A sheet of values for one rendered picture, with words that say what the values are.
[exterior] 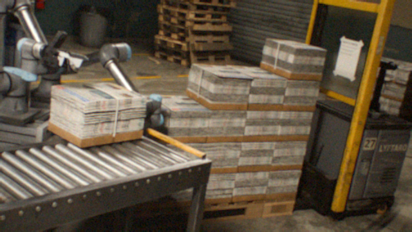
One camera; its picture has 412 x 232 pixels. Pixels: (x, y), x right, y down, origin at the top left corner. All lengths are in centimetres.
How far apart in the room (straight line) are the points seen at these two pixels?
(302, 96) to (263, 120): 35
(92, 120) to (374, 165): 250
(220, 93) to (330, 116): 126
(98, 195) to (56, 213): 18
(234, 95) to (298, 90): 52
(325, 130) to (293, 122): 64
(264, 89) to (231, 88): 27
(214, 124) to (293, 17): 747
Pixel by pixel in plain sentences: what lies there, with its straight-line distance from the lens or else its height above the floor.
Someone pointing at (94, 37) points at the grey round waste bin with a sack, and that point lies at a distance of 1028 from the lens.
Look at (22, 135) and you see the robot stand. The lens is 290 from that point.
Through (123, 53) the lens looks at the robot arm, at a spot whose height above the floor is 115.
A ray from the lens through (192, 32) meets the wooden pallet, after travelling 955.
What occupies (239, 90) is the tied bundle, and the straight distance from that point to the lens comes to 346.
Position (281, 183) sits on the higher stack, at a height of 27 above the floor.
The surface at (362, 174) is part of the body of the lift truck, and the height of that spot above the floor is 37.
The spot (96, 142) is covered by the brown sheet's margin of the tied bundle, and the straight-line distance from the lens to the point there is 253.
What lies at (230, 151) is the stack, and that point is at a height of 54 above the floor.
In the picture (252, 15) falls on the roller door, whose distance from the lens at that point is 1131.
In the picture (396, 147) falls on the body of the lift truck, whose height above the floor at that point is 59.
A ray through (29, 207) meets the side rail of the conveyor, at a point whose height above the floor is 79.
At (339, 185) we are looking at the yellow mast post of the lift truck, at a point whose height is 30.
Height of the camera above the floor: 166
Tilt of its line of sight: 15 degrees down
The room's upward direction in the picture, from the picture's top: 9 degrees clockwise
